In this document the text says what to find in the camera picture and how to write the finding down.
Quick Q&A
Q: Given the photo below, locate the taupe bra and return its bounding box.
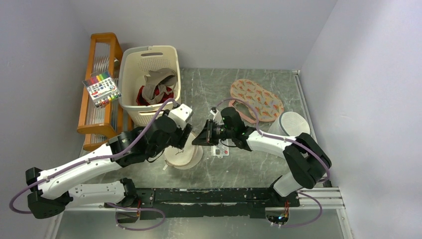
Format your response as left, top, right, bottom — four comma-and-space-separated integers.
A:
144, 68, 178, 89

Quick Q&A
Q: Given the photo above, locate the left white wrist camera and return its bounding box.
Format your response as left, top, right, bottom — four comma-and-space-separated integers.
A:
168, 104, 193, 129

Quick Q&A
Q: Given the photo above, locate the colour marker pack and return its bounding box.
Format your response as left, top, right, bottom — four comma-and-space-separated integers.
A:
83, 72, 121, 108

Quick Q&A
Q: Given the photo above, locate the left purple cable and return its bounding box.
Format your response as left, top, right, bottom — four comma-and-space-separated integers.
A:
9, 98, 179, 215

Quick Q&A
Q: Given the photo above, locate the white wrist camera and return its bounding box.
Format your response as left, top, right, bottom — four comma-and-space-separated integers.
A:
168, 104, 193, 129
210, 107, 222, 124

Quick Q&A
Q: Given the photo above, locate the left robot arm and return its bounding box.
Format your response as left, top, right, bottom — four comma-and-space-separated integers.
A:
25, 115, 192, 219

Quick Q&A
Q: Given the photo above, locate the cream plastic laundry basket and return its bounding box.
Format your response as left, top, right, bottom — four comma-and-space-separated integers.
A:
118, 45, 181, 126

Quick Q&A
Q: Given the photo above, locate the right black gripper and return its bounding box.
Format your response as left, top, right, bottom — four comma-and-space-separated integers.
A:
193, 119, 234, 146

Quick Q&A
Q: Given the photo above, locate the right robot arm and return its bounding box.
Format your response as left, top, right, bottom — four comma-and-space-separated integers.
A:
192, 107, 332, 206

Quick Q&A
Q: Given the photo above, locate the orange wooden rack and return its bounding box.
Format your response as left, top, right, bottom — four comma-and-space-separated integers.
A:
77, 32, 134, 151

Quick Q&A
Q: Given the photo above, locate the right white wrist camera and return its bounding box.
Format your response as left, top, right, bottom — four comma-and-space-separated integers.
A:
210, 107, 222, 124

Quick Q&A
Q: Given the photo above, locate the purple cable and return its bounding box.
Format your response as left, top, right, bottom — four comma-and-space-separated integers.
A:
9, 98, 179, 215
215, 98, 331, 229

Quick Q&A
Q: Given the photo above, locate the packaged ruler set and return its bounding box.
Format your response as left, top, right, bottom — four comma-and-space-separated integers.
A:
211, 139, 229, 158

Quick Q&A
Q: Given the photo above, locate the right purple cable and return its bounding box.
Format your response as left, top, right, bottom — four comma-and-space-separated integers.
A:
215, 98, 331, 229

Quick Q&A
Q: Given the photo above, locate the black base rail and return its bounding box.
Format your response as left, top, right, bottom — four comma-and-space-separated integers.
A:
117, 188, 300, 220

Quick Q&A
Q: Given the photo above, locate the red bra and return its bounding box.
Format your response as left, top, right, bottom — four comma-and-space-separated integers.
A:
136, 85, 174, 106

